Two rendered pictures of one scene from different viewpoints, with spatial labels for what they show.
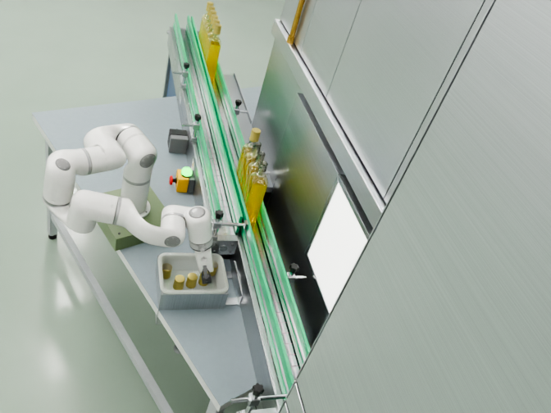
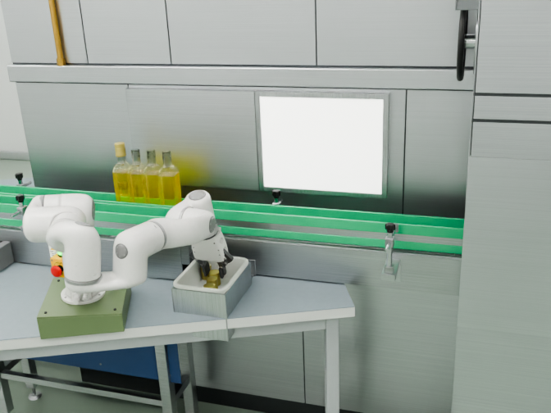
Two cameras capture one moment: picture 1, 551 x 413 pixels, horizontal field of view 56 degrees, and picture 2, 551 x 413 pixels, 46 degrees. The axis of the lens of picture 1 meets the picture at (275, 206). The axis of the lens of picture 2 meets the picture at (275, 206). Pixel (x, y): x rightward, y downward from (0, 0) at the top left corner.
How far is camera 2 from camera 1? 142 cm
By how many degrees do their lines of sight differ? 43
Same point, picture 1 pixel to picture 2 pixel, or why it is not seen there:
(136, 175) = not seen: hidden behind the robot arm
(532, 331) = not seen: outside the picture
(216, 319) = (261, 289)
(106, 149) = (70, 211)
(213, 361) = (307, 301)
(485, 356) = not seen: outside the picture
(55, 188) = (95, 253)
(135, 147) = (78, 201)
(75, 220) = (139, 265)
